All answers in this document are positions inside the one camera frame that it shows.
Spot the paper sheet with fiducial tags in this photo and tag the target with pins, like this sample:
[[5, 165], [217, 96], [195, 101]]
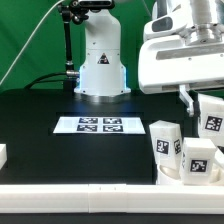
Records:
[[99, 125]]

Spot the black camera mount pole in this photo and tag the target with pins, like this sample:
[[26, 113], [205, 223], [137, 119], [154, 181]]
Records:
[[68, 36]]

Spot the white round stool seat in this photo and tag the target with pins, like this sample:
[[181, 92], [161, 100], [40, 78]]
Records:
[[170, 175]]

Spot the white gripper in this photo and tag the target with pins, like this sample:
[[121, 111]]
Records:
[[166, 64]]

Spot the white U-shaped obstacle wall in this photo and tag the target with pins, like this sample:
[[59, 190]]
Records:
[[168, 196]]

